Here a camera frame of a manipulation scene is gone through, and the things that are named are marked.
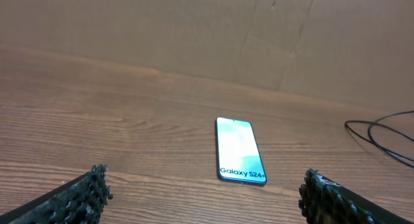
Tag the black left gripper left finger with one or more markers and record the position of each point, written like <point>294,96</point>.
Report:
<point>81,200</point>

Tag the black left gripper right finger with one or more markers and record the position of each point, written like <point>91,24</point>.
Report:
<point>325,201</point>

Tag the Samsung Galaxy smartphone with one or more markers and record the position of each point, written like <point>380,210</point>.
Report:
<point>238,156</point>

